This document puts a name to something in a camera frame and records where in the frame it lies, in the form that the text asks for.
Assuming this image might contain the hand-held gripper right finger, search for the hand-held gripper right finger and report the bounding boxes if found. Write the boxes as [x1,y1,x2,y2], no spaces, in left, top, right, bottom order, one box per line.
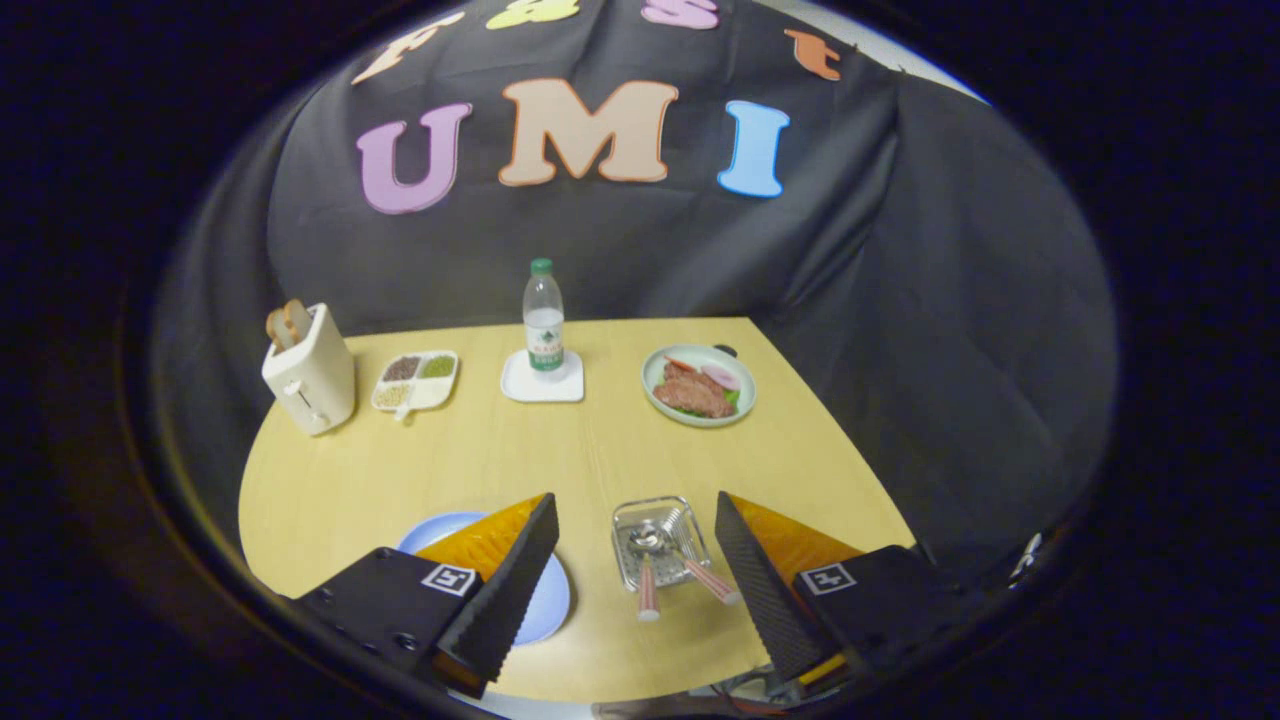
[714,490,966,691]

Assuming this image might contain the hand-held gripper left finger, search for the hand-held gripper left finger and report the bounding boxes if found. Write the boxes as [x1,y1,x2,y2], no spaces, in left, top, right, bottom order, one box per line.
[290,492,561,700]

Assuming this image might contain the fork with red checkered handle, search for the fork with red checkered handle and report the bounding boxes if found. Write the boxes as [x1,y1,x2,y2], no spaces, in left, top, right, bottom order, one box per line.
[660,510,742,607]

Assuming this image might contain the spoon with red checkered handle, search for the spoon with red checkered handle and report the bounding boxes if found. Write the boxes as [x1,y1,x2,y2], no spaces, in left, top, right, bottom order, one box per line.
[628,528,663,623]

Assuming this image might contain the light blue round plate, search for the light blue round plate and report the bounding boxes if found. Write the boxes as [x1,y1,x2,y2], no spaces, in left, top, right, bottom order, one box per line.
[398,512,571,646]

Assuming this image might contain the pale green plate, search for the pale green plate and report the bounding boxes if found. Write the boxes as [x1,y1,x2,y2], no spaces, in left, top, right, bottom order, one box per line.
[641,344,757,429]

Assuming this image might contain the white square coaster tray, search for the white square coaster tray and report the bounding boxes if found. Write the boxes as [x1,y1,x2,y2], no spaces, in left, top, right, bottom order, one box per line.
[500,349,586,404]

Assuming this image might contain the cooked meat slices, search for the cooked meat slices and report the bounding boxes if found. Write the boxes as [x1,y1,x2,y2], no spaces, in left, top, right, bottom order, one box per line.
[652,362,736,419]

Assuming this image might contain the white divided dish of beans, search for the white divided dish of beans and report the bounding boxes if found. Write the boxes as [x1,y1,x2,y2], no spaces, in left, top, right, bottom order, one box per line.
[371,350,460,421]

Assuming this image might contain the clear water bottle green cap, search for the clear water bottle green cap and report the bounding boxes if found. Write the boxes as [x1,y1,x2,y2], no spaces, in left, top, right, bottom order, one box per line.
[523,258,566,373]

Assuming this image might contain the cream toaster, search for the cream toaster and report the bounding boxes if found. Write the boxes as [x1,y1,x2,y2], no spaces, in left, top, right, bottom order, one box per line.
[262,303,357,437]

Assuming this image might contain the black backdrop cloth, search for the black backdrop cloth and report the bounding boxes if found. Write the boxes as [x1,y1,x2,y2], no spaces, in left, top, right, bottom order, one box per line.
[150,0,1119,591]

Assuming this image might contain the metal wire cutlery rack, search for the metal wire cutlery rack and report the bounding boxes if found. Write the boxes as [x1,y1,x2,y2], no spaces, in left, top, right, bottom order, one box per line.
[611,496,713,593]

